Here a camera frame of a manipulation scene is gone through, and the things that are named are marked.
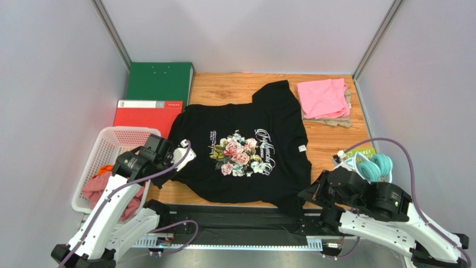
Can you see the black floral t shirt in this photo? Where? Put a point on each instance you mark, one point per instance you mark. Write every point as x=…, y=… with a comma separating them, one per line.
x=247, y=152

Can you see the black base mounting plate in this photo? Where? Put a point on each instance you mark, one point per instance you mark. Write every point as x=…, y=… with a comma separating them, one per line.
x=243, y=226

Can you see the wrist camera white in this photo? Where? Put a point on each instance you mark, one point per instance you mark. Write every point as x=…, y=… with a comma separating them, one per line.
x=341, y=160
x=182, y=155

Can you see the green ring binder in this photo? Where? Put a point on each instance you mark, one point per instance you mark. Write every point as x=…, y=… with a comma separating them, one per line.
x=160, y=81

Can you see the green book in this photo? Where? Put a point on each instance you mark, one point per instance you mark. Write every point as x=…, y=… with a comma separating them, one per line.
x=367, y=152

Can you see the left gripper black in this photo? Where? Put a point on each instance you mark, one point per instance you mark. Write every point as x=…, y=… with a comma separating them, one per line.
x=160, y=182

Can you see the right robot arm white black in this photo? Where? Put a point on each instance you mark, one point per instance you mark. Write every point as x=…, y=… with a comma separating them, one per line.
x=384, y=214

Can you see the orange t shirt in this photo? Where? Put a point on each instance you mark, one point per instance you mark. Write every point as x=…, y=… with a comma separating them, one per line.
x=102, y=170

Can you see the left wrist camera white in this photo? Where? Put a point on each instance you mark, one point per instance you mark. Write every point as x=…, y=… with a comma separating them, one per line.
x=182, y=155

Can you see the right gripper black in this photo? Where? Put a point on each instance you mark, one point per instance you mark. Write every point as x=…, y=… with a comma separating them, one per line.
x=322, y=185

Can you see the aluminium frame rail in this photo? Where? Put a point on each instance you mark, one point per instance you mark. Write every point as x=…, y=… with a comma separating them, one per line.
x=164, y=241

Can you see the dusty pink t shirt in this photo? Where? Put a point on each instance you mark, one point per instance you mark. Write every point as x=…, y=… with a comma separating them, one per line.
x=94, y=189

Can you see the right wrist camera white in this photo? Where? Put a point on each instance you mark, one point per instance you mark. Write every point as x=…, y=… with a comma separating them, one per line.
x=341, y=160

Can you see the red ring binder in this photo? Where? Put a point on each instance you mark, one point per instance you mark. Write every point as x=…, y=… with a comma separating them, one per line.
x=158, y=114

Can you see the teal headphones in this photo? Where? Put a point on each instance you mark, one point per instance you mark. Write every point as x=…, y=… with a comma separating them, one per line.
x=376, y=169

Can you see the folded beige t shirt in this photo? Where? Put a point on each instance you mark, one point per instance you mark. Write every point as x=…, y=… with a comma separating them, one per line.
x=343, y=120

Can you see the folded pink t shirt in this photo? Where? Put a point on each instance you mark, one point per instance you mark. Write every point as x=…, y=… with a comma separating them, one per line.
x=322, y=98

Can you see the white plastic laundry basket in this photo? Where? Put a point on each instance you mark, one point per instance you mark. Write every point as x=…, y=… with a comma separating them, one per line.
x=111, y=142

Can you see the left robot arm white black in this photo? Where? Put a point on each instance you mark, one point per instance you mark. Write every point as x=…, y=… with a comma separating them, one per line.
x=99, y=242

